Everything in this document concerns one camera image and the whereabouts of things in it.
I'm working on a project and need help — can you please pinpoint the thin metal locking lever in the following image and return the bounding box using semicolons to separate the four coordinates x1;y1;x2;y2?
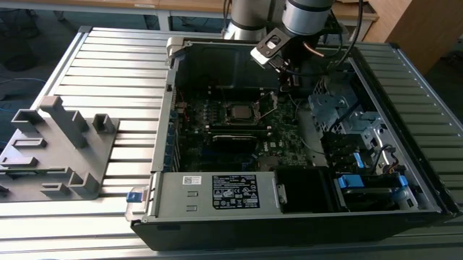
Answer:
259;104;282;121

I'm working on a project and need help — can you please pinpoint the CPU with silver top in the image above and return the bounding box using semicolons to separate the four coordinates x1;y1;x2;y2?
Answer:
231;105;255;120

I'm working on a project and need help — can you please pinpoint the black RAM slot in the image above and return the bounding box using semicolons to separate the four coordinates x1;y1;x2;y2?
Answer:
205;132;273;137
205;126;273;130
205;129;273;133
205;123;273;127

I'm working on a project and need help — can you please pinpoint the metal drive cage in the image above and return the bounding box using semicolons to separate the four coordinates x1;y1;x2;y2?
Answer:
308;60;394;154

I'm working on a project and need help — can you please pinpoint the green motherboard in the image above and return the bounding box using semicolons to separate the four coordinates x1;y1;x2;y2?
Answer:
174;83;320;173

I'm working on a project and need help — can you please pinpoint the brown chipset heat sink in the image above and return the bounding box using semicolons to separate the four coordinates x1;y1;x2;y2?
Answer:
259;156;281;168

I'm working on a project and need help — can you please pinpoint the wooden cabinet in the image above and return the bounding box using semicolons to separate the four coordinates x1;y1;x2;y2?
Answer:
362;0;463;76

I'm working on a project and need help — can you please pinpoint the hard disk in blue carrier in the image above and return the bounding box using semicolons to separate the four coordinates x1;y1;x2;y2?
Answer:
334;174;413;212

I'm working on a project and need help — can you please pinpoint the grey power supply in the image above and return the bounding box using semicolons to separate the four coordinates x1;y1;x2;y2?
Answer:
154;171;288;218

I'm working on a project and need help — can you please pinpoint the black PC case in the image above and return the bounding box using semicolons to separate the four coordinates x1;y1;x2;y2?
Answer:
125;36;463;252

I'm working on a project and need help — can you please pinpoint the blue case latch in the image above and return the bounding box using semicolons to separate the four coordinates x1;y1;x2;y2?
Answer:
126;191;145;204

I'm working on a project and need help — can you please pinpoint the grey parts rack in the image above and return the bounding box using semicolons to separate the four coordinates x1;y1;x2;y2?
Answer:
0;95;122;203

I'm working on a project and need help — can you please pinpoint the green RAM stick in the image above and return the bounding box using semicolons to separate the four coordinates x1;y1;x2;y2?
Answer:
6;168;69;176

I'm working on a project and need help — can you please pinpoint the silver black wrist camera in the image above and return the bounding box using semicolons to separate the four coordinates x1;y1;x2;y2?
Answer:
250;28;290;73

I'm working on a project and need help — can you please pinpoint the grey case handle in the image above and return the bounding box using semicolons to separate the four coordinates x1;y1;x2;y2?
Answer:
166;37;189;66

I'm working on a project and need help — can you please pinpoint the coloured power wire bundle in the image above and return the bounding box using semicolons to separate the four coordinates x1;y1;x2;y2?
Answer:
384;159;406;176

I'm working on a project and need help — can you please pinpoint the wooden desk white frame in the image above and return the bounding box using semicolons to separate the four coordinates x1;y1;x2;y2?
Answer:
0;0;381;41

